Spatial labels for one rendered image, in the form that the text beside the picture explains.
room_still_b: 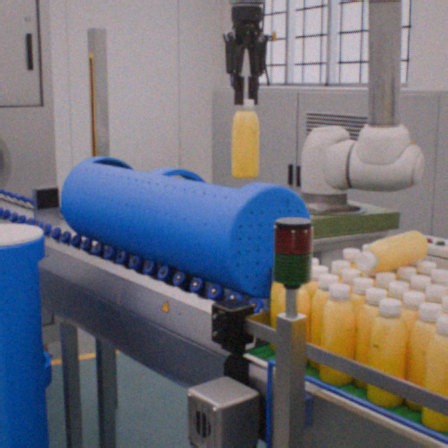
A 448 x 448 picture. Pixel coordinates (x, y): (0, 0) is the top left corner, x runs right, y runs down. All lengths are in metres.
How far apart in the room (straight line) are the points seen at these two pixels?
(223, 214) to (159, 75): 5.62
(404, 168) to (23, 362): 1.28
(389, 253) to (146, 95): 5.86
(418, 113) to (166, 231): 1.75
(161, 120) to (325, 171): 5.07
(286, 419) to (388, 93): 1.25
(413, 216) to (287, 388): 2.23
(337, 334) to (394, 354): 0.13
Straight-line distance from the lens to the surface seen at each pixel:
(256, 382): 1.50
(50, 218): 2.80
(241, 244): 1.65
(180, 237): 1.77
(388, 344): 1.29
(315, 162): 2.28
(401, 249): 1.50
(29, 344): 2.17
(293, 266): 1.12
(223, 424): 1.43
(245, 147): 1.73
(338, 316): 1.36
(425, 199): 3.28
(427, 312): 1.28
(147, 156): 7.21
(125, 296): 2.08
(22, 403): 2.22
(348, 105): 3.68
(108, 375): 2.74
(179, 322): 1.86
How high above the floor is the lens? 1.48
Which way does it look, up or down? 12 degrees down
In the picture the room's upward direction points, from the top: straight up
